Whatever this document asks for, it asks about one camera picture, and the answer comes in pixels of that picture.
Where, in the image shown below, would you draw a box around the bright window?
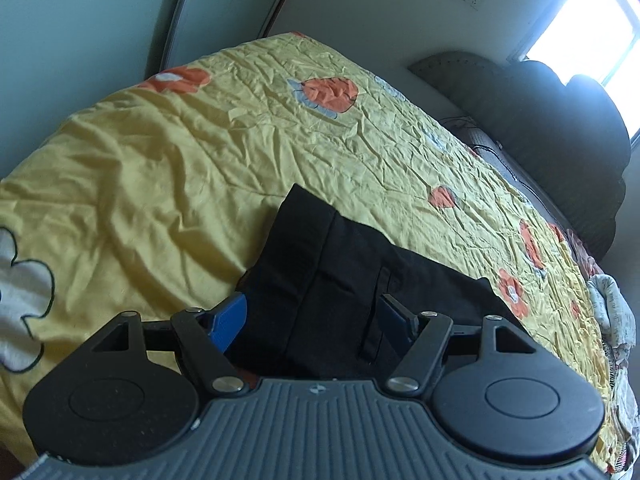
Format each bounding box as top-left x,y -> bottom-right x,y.
510,0 -> 639,144

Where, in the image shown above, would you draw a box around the glass wardrobe sliding door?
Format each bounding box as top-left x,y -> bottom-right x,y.
1,0 -> 280,176

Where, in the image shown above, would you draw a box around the grey mattress edge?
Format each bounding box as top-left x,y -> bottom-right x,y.
440,116 -> 588,259

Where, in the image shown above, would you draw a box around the black pants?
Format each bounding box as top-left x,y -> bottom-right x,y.
227,185 -> 517,382

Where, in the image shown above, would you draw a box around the white patterned folded quilt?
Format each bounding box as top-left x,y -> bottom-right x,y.
587,274 -> 639,479

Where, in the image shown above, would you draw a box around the yellow floral bedspread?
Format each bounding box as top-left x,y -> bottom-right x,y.
1,34 -> 614,464

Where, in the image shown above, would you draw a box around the dark upholstered headboard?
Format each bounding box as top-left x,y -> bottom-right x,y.
409,51 -> 631,259

